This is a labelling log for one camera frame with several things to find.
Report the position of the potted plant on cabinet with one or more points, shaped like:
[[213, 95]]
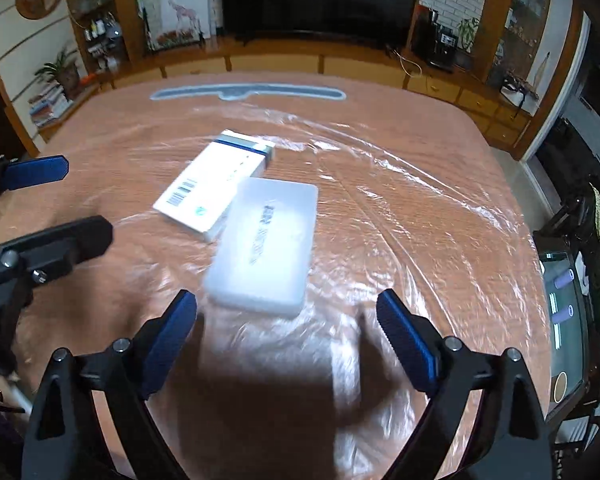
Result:
[[466, 32]]

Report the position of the potted green plant left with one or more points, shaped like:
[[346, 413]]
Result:
[[64, 71]]

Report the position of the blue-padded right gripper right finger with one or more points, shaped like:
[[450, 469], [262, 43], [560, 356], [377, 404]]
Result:
[[414, 340]]

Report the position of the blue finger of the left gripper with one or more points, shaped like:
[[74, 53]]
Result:
[[15, 175]]

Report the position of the translucent plastic case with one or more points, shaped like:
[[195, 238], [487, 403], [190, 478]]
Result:
[[264, 254]]

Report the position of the stack of books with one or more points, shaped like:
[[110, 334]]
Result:
[[49, 104]]

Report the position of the black coffee machine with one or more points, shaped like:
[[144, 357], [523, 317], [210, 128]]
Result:
[[432, 42]]

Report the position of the white cardboard box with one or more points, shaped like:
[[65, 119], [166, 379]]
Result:
[[201, 194]]

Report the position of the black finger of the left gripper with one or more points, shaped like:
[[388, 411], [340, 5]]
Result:
[[44, 256]]

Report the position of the giraffe picture frame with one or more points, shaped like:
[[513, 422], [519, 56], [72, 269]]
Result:
[[183, 22]]

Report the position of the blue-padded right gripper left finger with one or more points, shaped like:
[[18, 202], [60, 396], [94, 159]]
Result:
[[160, 341]]

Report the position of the glass side table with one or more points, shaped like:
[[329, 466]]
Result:
[[574, 328]]

